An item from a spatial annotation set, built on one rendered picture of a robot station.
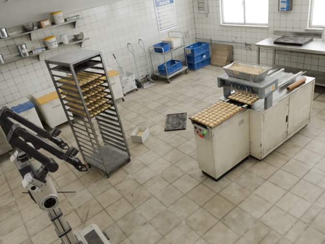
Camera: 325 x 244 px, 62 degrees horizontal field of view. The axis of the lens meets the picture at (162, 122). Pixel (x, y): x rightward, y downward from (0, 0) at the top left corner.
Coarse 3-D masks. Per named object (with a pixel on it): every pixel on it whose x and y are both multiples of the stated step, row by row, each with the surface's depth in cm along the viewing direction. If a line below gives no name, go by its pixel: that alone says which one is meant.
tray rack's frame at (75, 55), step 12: (48, 60) 351; (60, 60) 340; (72, 60) 330; (60, 96) 385; (84, 120) 425; (96, 120) 443; (84, 156) 437; (108, 156) 435; (120, 156) 429; (108, 168) 407
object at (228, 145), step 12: (240, 120) 350; (216, 132) 327; (228, 132) 342; (240, 132) 358; (204, 144) 346; (216, 144) 334; (228, 144) 350; (240, 144) 367; (204, 156) 358; (216, 156) 342; (228, 156) 359; (240, 156) 377; (204, 168) 371; (216, 168) 351; (228, 168) 368; (216, 180) 365
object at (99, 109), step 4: (104, 104) 389; (72, 108) 395; (96, 108) 381; (100, 108) 378; (104, 108) 378; (76, 112) 385; (80, 112) 378; (84, 112) 376; (92, 112) 371; (96, 112) 370; (92, 116) 364
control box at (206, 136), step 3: (195, 126) 339; (198, 126) 336; (195, 129) 342; (198, 129) 337; (201, 129) 332; (204, 129) 328; (195, 132) 345; (201, 132) 334; (207, 132) 325; (198, 135) 342; (201, 135) 337; (207, 135) 327; (204, 138) 335; (207, 138) 329
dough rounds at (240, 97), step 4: (236, 92) 381; (240, 92) 383; (232, 96) 373; (236, 96) 371; (240, 96) 369; (244, 96) 369; (248, 96) 365; (252, 96) 363; (236, 100) 365; (240, 100) 359; (244, 100) 357; (248, 100) 357; (252, 100) 353; (256, 100) 356
